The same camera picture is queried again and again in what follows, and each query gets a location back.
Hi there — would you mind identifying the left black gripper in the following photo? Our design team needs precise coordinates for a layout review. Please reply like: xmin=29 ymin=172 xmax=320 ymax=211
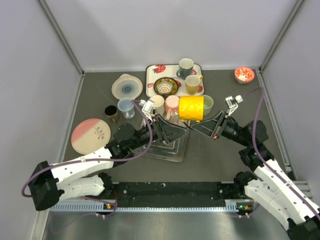
xmin=128 ymin=113 xmax=189 ymax=150

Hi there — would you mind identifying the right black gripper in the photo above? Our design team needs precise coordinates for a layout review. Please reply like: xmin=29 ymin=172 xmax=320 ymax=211
xmin=191 ymin=110 xmax=250 ymax=147

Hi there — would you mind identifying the yellow mug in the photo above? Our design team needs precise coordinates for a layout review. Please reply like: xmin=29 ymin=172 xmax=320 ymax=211
xmin=178 ymin=96 xmax=204 ymax=122

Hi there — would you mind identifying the green mug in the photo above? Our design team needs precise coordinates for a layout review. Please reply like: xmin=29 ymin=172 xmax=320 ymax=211
xmin=203 ymin=95 xmax=214 ymax=117

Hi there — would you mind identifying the pink mug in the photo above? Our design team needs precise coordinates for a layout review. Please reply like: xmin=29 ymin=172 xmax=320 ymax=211
xmin=165 ymin=95 xmax=180 ymax=120

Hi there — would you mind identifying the cream mug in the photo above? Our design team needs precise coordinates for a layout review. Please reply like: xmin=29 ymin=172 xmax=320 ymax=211
xmin=149 ymin=95 xmax=166 ymax=115

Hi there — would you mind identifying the light blue mug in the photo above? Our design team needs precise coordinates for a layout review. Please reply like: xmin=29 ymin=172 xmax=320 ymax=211
xmin=117 ymin=98 xmax=135 ymax=119

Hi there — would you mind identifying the small brown mug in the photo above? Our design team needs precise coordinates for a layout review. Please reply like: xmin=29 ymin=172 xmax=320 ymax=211
xmin=104 ymin=105 xmax=119 ymax=123

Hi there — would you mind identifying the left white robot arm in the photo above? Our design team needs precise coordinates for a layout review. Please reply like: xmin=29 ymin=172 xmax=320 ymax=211
xmin=24 ymin=115 xmax=189 ymax=212

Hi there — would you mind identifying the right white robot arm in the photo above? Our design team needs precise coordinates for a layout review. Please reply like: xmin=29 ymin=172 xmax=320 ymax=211
xmin=190 ymin=111 xmax=320 ymax=240

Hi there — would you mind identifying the mustard mug on tray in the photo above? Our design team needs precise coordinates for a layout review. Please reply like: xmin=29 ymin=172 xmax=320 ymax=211
xmin=185 ymin=75 xmax=203 ymax=95

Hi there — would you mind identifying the grey-blue mug on tray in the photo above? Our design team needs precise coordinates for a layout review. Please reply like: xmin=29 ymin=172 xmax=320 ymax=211
xmin=176 ymin=58 xmax=194 ymax=79

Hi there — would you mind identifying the steel tray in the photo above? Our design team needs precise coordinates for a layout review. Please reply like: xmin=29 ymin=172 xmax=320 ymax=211
xmin=137 ymin=109 xmax=189 ymax=162

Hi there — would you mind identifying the dark patterned small bowl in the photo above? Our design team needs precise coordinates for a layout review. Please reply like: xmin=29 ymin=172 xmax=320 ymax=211
xmin=153 ymin=77 xmax=179 ymax=98

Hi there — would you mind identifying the red patterned bowl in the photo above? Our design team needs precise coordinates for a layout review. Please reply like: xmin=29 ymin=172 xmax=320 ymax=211
xmin=234 ymin=66 xmax=255 ymax=84

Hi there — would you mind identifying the pink cream plate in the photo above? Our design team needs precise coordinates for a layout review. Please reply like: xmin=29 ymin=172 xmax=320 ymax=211
xmin=71 ymin=118 xmax=111 ymax=155

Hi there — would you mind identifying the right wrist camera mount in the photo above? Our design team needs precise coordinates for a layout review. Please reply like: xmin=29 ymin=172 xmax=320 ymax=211
xmin=225 ymin=95 xmax=243 ymax=116

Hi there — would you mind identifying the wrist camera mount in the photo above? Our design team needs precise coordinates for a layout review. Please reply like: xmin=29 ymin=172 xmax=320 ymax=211
xmin=225 ymin=95 xmax=243 ymax=116
xmin=139 ymin=100 xmax=154 ymax=119

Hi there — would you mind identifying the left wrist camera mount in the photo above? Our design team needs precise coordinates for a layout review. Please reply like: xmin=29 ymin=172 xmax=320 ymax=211
xmin=139 ymin=100 xmax=154 ymax=119

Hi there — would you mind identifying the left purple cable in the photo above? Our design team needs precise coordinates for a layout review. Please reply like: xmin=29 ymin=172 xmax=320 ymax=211
xmin=20 ymin=99 xmax=154 ymax=218

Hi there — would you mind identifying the translucent blue-ring plate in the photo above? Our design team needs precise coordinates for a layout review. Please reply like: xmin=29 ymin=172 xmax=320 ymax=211
xmin=111 ymin=73 xmax=143 ymax=100

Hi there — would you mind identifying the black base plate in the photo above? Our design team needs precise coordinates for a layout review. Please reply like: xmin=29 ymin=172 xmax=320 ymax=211
xmin=84 ymin=181 xmax=256 ymax=208

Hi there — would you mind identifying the grey cable duct rail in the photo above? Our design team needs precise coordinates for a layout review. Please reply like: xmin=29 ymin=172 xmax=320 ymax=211
xmin=49 ymin=199 xmax=253 ymax=214

